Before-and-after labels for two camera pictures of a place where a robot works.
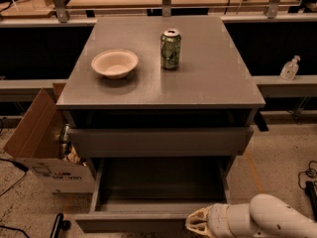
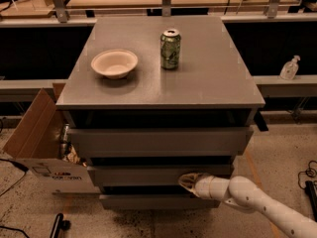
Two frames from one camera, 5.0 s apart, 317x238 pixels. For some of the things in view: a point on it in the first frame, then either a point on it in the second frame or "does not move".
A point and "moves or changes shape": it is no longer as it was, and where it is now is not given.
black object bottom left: [59, 224] does not move
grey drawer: [153, 194] moves or changes shape
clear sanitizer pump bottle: [289, 69] does not move
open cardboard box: [37, 144] does not move
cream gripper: [217, 218] → [203, 186]
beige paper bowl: [114, 63] does not move
